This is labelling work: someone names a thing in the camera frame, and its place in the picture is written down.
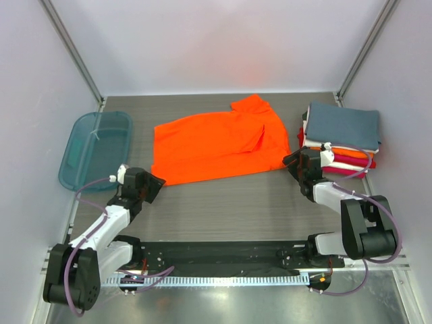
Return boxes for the orange t-shirt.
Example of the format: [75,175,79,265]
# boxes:
[310,146,375,161]
[151,94,291,186]

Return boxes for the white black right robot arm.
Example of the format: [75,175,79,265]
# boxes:
[283,147,402,264]

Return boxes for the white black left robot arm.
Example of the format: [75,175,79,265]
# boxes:
[43,164,166,317]

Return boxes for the folded magenta t-shirt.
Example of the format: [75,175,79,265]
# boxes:
[334,154,369,167]

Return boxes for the folded orange t-shirt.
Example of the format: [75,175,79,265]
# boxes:
[310,146,375,161]

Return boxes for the teal plastic bin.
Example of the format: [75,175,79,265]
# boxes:
[58,111,133,192]

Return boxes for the folded blue-grey t-shirt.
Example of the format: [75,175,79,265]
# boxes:
[306,101,381,149]

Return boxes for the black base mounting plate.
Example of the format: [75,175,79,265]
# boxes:
[121,240,344,277]

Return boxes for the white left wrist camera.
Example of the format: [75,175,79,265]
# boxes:
[109,164,130,185]

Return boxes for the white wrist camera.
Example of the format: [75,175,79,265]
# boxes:
[320,142,335,167]
[109,164,130,185]

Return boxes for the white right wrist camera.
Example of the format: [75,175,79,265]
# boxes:
[320,142,335,167]

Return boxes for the slotted grey cable duct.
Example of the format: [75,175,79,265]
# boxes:
[101,273,310,288]

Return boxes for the left aluminium frame post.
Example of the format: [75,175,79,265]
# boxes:
[38,0,106,112]

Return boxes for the aluminium frame post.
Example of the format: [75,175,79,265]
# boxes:
[333,0,400,107]
[38,0,106,112]

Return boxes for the right aluminium frame post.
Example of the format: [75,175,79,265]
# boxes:
[333,0,400,107]

